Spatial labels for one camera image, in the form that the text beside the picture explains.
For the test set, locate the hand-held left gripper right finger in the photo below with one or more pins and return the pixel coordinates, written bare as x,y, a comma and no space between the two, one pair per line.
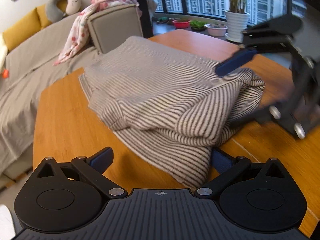
222,161

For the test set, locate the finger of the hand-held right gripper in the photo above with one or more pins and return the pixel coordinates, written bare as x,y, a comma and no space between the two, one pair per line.
235,61
287,121

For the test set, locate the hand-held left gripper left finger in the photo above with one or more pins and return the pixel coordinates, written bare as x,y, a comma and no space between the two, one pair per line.
102,160

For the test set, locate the striped knit sweater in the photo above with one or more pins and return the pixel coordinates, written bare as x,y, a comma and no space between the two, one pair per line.
150,85

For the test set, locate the bamboo plant in white pot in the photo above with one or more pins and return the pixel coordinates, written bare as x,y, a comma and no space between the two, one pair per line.
236,25

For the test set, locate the white plant bowl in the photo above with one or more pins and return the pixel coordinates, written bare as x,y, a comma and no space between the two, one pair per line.
216,30

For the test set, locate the small green potted plant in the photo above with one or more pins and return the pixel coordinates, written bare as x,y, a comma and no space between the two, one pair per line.
198,25

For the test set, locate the red plastic basin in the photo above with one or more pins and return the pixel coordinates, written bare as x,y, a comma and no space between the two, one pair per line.
181,24

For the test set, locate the black framed window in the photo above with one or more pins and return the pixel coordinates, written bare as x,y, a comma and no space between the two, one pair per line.
175,14

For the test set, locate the pair of green slippers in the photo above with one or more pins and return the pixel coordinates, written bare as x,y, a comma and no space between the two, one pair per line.
165,19

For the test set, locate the grey sofa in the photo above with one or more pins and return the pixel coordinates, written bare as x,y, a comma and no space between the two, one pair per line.
37,62

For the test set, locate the white goose plush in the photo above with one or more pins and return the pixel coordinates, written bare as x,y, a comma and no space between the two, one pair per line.
5,73

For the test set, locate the pink floral blanket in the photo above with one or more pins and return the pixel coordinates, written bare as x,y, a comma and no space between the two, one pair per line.
80,30

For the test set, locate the grey bear neck pillow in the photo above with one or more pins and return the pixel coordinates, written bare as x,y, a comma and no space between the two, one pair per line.
51,10

